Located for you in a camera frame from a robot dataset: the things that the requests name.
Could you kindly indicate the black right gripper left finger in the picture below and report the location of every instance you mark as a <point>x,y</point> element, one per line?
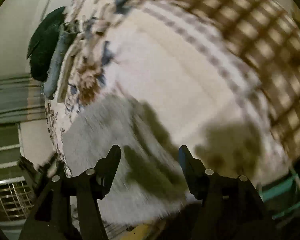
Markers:
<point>67,208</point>

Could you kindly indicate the teal metal rack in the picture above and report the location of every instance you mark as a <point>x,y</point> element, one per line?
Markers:
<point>282,198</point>

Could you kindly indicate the cream floral patterned blanket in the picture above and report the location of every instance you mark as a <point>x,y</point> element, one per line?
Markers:
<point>221,76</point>

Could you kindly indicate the grey fluffy fleece pant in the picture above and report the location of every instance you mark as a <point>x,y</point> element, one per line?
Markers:
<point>149,183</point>

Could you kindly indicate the grey striped curtain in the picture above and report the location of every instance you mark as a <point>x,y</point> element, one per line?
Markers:
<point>21,99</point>

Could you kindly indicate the folded blue denim jeans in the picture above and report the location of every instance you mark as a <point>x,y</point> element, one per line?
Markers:
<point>67,33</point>

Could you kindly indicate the dark green folded garment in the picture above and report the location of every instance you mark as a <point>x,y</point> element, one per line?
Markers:
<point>43,42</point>

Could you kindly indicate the cream folded cloth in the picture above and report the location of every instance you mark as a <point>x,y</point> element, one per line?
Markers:
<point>66,68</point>

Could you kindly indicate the white framed barred window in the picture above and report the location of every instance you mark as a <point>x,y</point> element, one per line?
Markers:
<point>15,193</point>

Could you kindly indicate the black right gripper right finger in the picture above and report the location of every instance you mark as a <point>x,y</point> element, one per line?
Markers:
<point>231,208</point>

